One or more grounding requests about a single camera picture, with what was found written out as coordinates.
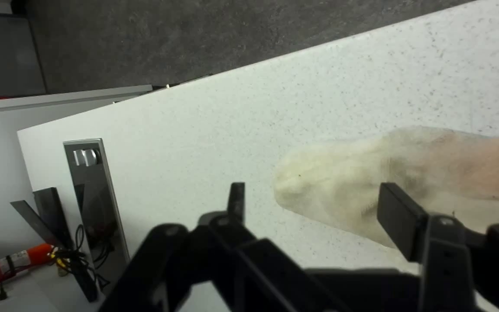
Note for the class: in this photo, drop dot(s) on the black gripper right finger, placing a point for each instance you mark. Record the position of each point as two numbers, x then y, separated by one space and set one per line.
455 262

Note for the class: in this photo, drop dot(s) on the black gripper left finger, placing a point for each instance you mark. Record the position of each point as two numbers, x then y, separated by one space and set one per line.
248 273

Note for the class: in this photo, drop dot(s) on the beige cloth towel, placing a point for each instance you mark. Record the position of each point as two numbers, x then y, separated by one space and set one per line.
447 172

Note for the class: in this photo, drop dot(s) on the orange handled tool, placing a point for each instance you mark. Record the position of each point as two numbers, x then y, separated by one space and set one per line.
21 260

